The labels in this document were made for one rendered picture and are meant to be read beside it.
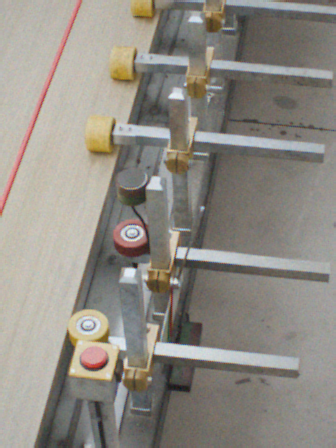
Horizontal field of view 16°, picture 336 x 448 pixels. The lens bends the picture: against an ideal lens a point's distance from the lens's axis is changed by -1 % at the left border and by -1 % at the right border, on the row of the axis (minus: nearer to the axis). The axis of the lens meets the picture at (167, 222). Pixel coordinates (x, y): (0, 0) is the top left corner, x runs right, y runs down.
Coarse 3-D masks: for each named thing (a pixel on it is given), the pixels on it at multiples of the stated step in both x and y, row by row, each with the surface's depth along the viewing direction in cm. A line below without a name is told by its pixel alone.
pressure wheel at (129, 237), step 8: (120, 224) 249; (128, 224) 249; (136, 224) 249; (120, 232) 248; (128, 232) 248; (136, 232) 248; (144, 232) 247; (120, 240) 246; (128, 240) 246; (136, 240) 246; (144, 240) 246; (120, 248) 246; (128, 248) 245; (136, 248) 245; (144, 248) 246; (128, 256) 247; (136, 256) 247; (136, 264) 254
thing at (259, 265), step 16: (144, 256) 250; (176, 256) 249; (192, 256) 249; (208, 256) 248; (224, 256) 248; (240, 256) 248; (256, 256) 248; (240, 272) 248; (256, 272) 248; (272, 272) 247; (288, 272) 246; (304, 272) 245; (320, 272) 244
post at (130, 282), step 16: (128, 272) 211; (128, 288) 212; (128, 304) 215; (144, 304) 219; (128, 320) 219; (144, 320) 222; (128, 336) 222; (144, 336) 224; (128, 352) 226; (144, 352) 226; (144, 400) 238
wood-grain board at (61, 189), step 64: (0, 0) 306; (64, 0) 305; (128, 0) 303; (0, 64) 288; (64, 64) 287; (0, 128) 272; (64, 128) 271; (0, 192) 258; (64, 192) 257; (0, 256) 245; (64, 256) 245; (0, 320) 234; (64, 320) 233; (0, 384) 223
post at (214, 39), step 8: (208, 0) 286; (216, 0) 285; (208, 8) 287; (216, 8) 287; (208, 32) 293; (216, 32) 293; (208, 40) 295; (216, 40) 295; (216, 48) 296; (216, 56) 298; (216, 80) 304
